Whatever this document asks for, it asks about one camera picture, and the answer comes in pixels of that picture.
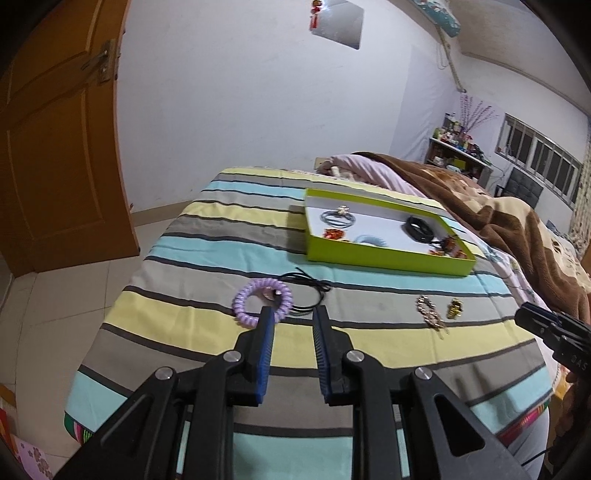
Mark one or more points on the metal door latch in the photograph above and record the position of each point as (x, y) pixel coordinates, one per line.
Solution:
(107, 64)

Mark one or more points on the black chair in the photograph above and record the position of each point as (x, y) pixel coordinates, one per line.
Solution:
(521, 187)

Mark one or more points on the striped bed sheet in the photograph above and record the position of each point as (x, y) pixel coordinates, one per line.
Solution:
(184, 314)

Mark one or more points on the purple flower branches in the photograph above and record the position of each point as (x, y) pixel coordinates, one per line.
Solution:
(475, 113)

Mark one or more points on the shelf with bottles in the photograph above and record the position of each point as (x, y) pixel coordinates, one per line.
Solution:
(455, 154)

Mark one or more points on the brown fleece blanket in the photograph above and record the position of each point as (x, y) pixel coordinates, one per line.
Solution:
(508, 217)

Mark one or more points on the green shallow box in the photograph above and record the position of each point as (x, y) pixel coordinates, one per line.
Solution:
(392, 263)

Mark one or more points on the wooden door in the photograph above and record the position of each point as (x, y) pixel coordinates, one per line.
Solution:
(60, 161)

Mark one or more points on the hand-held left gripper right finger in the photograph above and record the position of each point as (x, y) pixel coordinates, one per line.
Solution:
(323, 350)

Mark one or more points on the pink floral box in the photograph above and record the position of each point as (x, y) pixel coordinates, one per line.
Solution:
(27, 457)

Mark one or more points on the gold charm ornament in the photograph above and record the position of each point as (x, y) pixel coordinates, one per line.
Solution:
(455, 309)

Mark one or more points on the wall air conditioner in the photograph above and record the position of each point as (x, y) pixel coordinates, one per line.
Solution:
(443, 18)

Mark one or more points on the barred window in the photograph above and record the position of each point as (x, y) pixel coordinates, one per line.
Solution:
(540, 152)

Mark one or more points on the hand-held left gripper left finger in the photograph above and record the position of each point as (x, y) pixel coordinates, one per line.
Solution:
(265, 350)

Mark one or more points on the red hanging ornament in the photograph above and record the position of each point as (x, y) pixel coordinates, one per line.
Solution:
(316, 9)

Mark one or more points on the white wall pipe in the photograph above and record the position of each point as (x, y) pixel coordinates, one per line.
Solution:
(455, 74)

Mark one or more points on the colourful plaid cloth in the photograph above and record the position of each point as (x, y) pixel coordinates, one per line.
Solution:
(74, 431)

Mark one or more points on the black wristband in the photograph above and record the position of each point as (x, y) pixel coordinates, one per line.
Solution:
(411, 226)

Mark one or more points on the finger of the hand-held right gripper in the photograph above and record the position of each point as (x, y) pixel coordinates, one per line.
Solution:
(535, 321)

